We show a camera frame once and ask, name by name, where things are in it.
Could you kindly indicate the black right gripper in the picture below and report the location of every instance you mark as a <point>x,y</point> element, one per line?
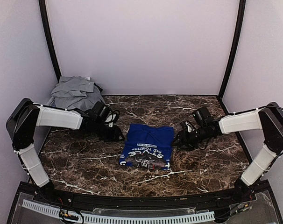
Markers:
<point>184,139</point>

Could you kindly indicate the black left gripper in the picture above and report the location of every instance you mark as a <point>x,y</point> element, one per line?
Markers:
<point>114,136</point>

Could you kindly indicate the blue printed t-shirt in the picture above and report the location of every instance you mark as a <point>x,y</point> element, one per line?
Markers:
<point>148,147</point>

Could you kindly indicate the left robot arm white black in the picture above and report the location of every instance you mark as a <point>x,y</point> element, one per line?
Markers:
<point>28,116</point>

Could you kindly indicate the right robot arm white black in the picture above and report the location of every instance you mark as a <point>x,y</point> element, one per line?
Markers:
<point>266,125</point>

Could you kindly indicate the dark garment under pile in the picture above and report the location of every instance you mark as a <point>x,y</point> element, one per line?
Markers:
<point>99,88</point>

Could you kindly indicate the grey plastic laundry basket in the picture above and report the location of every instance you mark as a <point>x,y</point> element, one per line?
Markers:
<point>51,102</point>

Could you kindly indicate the grey button shirt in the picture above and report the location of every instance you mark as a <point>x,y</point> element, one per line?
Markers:
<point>76,92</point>

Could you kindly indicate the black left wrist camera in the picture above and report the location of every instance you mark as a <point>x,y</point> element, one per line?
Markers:
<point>102,113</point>

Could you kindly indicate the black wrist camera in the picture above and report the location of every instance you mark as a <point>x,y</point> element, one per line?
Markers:
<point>102,113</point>
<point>202,117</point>

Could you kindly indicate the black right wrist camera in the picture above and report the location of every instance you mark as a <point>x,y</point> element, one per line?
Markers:
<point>202,117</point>

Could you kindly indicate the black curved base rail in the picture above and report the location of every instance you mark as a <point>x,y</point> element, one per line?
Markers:
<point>214,200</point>

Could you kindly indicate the white slotted cable duct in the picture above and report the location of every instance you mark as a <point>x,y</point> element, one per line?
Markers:
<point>102,216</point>

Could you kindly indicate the right black frame post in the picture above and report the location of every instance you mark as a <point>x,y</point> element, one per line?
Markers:
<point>233,50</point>

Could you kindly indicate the black frame post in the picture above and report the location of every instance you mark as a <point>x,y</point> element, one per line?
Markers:
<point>48,37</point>
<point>233,50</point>

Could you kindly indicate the left black frame post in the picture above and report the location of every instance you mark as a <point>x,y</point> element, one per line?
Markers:
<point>48,37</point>

